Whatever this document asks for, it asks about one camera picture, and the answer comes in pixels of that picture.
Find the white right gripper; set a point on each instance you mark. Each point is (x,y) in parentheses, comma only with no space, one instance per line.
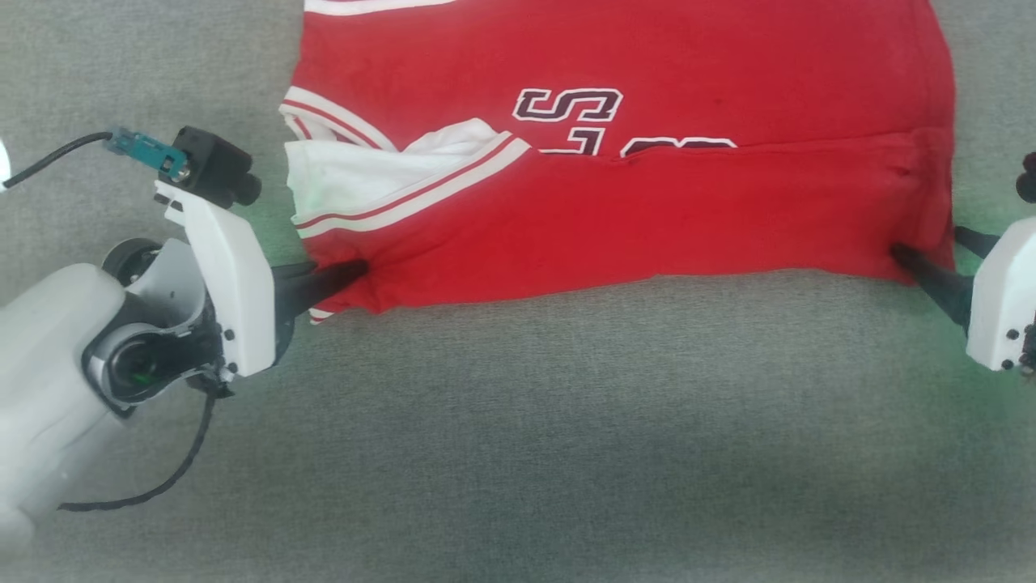
(1004,300)

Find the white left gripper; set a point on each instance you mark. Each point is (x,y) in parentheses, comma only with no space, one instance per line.
(243,283)

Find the red and white basketball jersey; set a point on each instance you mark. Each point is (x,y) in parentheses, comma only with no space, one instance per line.
(647,202)

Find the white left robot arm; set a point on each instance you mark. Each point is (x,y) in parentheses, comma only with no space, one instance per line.
(48,364)

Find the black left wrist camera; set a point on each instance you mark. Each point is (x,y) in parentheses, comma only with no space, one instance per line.
(214,166)

